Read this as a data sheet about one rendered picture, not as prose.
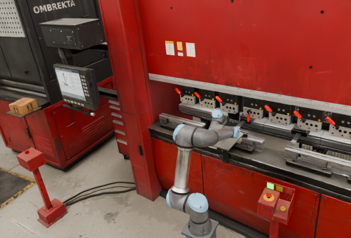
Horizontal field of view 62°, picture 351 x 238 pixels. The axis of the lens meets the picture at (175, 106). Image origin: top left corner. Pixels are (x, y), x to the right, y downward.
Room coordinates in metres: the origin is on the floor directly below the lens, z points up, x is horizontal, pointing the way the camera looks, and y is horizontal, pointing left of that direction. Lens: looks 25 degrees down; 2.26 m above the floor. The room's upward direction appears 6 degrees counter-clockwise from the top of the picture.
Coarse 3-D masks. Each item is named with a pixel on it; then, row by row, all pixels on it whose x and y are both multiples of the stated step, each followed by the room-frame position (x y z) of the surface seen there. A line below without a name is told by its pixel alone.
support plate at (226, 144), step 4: (240, 136) 1.98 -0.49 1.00; (224, 140) 1.95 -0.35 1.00; (228, 140) 1.94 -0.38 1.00; (232, 140) 1.94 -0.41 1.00; (236, 140) 1.93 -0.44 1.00; (216, 144) 1.91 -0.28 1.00; (220, 144) 1.90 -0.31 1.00; (224, 144) 1.90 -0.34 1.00; (228, 144) 1.89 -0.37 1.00; (232, 144) 1.89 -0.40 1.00; (220, 148) 1.86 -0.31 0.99; (224, 148) 1.84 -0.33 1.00; (228, 148) 1.84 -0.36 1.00
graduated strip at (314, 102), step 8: (176, 80) 2.40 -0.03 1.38; (184, 80) 2.34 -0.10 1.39; (192, 80) 2.29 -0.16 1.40; (224, 88) 2.10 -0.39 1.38; (232, 88) 2.05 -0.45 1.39; (240, 88) 2.01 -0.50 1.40; (264, 96) 1.89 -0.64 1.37; (272, 96) 1.86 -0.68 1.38; (280, 96) 1.82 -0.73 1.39; (288, 96) 1.79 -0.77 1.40; (320, 104) 1.66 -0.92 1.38; (328, 104) 1.63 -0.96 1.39; (336, 104) 1.60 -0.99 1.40
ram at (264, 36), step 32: (160, 0) 2.45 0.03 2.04; (192, 0) 2.25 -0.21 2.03; (224, 0) 2.09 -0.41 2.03; (256, 0) 1.94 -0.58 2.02; (288, 0) 1.81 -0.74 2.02; (320, 0) 1.70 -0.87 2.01; (160, 32) 2.47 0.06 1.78; (192, 32) 2.27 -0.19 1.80; (224, 32) 2.09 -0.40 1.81; (256, 32) 1.94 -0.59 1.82; (288, 32) 1.80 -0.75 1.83; (320, 32) 1.69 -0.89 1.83; (160, 64) 2.50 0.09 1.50; (192, 64) 2.28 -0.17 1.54; (224, 64) 2.10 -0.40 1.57; (256, 64) 1.93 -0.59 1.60; (288, 64) 1.80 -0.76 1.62; (320, 64) 1.68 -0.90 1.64; (256, 96) 1.93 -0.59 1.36; (320, 96) 1.66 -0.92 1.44
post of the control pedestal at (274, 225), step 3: (270, 219) 1.50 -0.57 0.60; (270, 222) 1.50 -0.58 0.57; (273, 222) 1.48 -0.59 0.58; (276, 222) 1.47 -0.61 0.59; (270, 225) 1.49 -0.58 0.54; (273, 225) 1.48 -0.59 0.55; (276, 225) 1.47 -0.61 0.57; (270, 228) 1.49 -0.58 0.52; (273, 228) 1.48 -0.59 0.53; (276, 228) 1.47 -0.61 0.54; (270, 231) 1.49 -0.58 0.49; (273, 231) 1.48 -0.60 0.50; (276, 231) 1.47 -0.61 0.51; (270, 234) 1.49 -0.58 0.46; (273, 234) 1.48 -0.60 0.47; (276, 234) 1.47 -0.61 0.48; (270, 237) 1.49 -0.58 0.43; (273, 237) 1.48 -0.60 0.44; (276, 237) 1.47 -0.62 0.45
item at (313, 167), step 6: (288, 162) 1.72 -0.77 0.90; (294, 162) 1.71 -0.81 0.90; (300, 162) 1.70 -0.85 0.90; (306, 162) 1.69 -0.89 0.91; (300, 168) 1.67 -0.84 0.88; (306, 168) 1.64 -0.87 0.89; (312, 168) 1.62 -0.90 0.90; (318, 168) 1.62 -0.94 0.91; (324, 174) 1.57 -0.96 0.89; (330, 174) 1.55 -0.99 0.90
